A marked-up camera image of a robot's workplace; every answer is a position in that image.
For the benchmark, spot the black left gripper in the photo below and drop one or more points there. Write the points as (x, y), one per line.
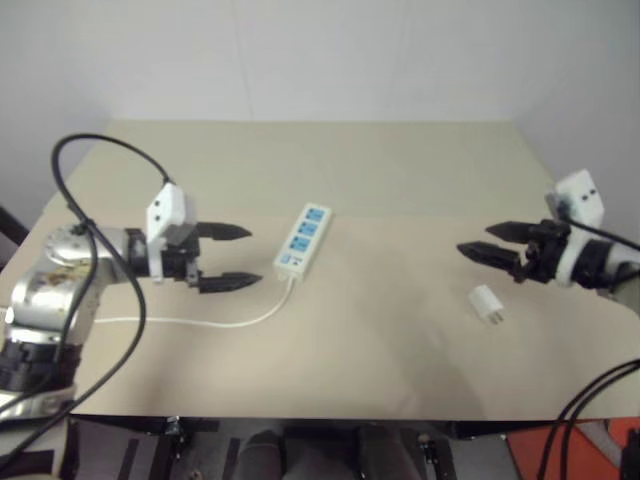
(181, 252)

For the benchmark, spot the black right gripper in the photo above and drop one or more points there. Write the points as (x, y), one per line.
(545, 252)

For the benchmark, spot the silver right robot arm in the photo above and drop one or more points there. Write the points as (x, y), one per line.
(607, 262)

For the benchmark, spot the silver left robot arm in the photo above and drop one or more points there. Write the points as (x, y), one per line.
(60, 280)

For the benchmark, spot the white plug adapter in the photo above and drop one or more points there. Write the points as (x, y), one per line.
(486, 306)

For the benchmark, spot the white power strip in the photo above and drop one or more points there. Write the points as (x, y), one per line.
(302, 239)

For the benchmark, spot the dark rounded shape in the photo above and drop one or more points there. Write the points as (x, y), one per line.
(310, 450)

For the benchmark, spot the orange red object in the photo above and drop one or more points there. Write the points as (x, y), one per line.
(575, 450)

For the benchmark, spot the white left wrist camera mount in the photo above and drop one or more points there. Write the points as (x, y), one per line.
(167, 207)

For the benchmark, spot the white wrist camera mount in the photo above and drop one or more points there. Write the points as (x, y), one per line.
(580, 210)
(167, 207)

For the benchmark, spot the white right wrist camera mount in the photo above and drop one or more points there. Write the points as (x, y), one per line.
(580, 210)

